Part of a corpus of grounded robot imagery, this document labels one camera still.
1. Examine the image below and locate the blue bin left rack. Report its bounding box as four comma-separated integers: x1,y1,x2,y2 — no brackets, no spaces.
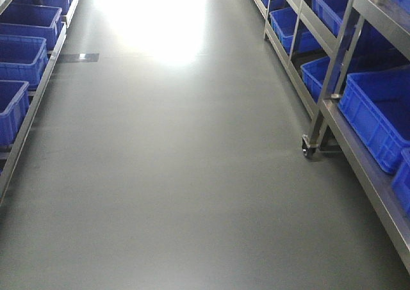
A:
1,35,48,91

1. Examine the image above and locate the right steel shelf cart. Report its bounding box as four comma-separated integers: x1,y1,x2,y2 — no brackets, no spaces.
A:
302,0,409,265

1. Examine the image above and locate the left steel shelf rack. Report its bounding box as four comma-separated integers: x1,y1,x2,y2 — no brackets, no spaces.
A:
0,0,87,204

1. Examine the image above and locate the large blue bin on cart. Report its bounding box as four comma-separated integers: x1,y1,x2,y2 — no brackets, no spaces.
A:
338,65,409,174

